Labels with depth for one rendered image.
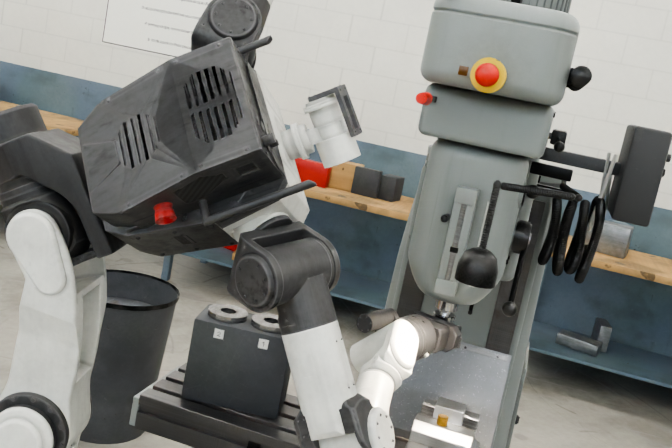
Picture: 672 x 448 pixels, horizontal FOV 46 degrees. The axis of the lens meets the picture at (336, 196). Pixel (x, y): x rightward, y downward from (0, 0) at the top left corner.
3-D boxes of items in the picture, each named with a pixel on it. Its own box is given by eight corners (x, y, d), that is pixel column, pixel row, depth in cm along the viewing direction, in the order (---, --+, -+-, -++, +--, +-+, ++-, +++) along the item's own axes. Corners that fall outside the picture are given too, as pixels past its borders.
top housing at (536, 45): (561, 108, 134) (584, 13, 132) (411, 78, 140) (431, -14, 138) (560, 108, 179) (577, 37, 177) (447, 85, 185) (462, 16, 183)
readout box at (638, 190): (653, 229, 172) (679, 134, 169) (610, 219, 174) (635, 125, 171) (644, 217, 191) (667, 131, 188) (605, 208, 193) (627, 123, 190)
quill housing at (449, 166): (495, 319, 154) (534, 158, 149) (393, 291, 159) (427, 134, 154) (502, 296, 172) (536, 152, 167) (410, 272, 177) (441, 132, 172)
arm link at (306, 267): (297, 334, 115) (272, 243, 116) (257, 342, 121) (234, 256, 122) (349, 316, 124) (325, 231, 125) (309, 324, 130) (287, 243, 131)
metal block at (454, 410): (457, 439, 165) (463, 413, 164) (429, 431, 167) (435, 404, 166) (460, 430, 170) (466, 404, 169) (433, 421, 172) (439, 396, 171)
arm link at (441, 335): (466, 319, 160) (440, 328, 150) (456, 364, 161) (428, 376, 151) (413, 299, 166) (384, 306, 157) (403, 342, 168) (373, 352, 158)
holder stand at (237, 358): (276, 420, 175) (293, 335, 172) (180, 397, 177) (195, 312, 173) (285, 398, 187) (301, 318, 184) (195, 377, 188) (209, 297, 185)
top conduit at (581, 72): (589, 88, 136) (594, 67, 135) (564, 83, 137) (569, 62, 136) (581, 92, 179) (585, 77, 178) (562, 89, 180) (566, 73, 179)
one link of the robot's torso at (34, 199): (-16, 207, 130) (49, 183, 129) (21, 195, 143) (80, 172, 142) (16, 280, 131) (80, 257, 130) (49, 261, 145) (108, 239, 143)
